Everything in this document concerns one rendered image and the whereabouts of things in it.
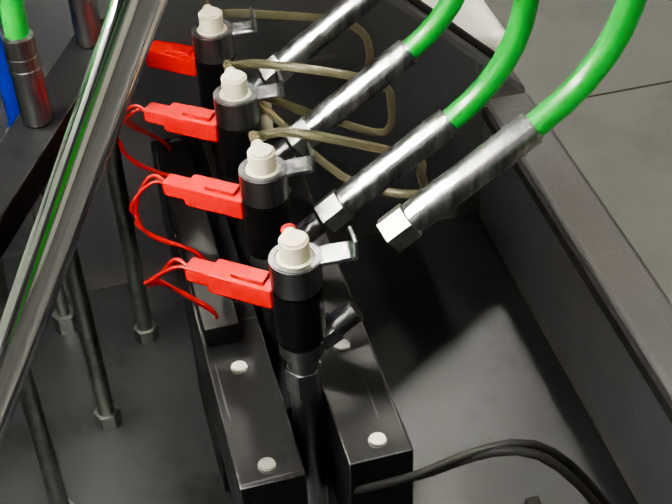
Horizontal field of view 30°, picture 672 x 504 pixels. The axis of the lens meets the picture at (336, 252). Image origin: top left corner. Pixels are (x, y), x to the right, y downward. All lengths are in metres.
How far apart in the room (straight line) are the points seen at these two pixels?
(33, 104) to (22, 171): 0.05
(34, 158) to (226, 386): 0.17
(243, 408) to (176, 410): 0.21
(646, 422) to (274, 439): 0.26
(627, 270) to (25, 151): 0.40
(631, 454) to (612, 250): 0.14
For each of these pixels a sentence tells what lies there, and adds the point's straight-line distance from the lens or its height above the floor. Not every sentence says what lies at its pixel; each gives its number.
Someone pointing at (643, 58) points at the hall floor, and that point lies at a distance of 2.90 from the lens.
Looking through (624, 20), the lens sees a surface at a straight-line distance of 0.63.
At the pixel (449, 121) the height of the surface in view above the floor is 1.11.
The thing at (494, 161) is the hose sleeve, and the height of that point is 1.14.
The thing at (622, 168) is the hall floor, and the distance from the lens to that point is 2.55.
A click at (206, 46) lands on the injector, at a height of 1.09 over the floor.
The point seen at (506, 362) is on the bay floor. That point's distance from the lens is 0.97.
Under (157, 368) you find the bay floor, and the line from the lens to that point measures 0.98.
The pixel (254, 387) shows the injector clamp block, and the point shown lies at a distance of 0.75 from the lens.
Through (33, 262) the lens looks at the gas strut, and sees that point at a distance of 0.22.
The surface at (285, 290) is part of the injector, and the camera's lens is 0.65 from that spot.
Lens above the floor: 1.52
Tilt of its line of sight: 41 degrees down
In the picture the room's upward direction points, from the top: 3 degrees counter-clockwise
